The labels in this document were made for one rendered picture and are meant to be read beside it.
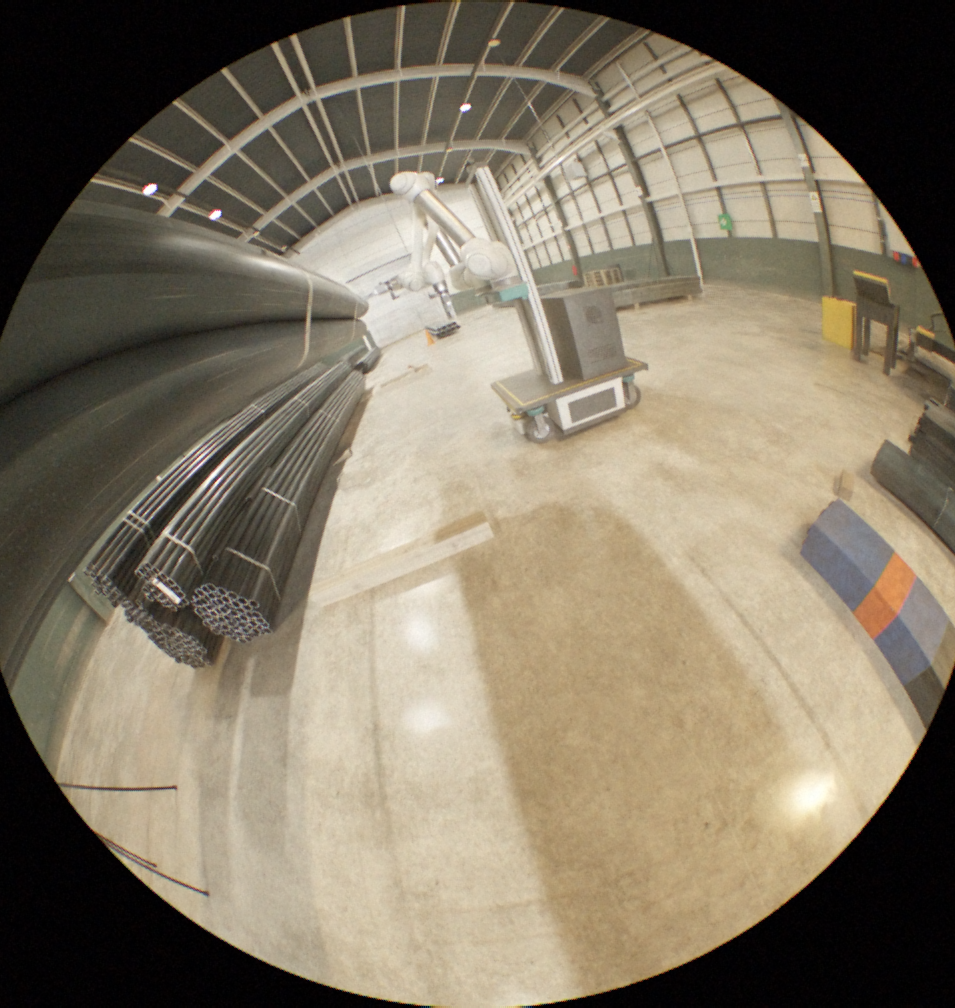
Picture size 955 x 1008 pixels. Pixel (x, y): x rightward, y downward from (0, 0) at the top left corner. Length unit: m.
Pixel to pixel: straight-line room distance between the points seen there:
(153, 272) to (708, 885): 1.46
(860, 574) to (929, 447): 1.10
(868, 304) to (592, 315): 3.37
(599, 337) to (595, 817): 2.15
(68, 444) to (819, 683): 1.50
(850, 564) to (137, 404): 1.61
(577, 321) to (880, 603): 1.92
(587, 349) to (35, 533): 2.07
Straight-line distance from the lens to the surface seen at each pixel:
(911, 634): 1.35
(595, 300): 1.99
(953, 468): 2.25
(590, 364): 2.00
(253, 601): 1.81
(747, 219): 10.47
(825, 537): 1.34
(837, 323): 5.02
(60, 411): 0.35
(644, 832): 1.01
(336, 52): 11.75
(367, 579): 1.58
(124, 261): 0.39
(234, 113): 11.99
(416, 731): 1.16
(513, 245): 1.94
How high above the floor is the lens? 0.99
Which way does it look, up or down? 35 degrees down
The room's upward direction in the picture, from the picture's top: 24 degrees counter-clockwise
